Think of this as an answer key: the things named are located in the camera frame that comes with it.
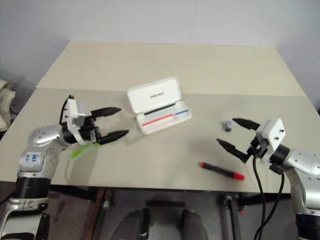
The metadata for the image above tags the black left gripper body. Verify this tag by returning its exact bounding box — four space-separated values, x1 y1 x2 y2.
79 114 102 145

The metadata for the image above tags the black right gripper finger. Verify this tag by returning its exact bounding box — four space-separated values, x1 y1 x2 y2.
216 138 251 164
232 117 261 132

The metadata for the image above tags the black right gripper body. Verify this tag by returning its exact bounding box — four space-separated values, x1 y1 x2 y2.
246 136 270 159

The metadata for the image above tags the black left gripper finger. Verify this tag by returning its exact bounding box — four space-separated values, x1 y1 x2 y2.
90 107 123 122
96 129 130 147

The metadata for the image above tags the green eraser block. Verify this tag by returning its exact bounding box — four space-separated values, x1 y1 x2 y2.
68 142 100 161

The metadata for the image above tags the black marker with red ends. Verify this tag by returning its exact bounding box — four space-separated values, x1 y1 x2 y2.
199 161 246 181

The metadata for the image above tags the white hinged pencil case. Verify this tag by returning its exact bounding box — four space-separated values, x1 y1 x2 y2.
126 76 194 136

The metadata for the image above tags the dark metal table leg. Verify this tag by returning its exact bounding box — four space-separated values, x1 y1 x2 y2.
221 192 245 240

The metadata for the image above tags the rusty metal table leg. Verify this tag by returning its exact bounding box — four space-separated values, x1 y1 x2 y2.
86 189 112 240

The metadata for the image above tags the dark rounded shape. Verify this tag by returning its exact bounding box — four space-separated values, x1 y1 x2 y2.
117 208 151 240
180 208 210 240

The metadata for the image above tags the beige crumpled cloth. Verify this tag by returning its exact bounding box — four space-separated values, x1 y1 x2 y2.
0 78 17 131

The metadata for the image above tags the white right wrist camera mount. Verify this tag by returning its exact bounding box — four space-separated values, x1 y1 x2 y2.
255 118 287 163

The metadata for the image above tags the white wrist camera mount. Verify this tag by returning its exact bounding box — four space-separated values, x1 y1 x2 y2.
63 98 87 146
255 118 287 163

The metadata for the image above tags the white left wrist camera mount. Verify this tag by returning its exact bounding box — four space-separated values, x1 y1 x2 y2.
63 98 87 146

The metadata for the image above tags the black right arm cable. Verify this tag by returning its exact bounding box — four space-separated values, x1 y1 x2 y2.
251 149 286 240

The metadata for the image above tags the black table frame rail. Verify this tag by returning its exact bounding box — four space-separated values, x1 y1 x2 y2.
48 185 91 201

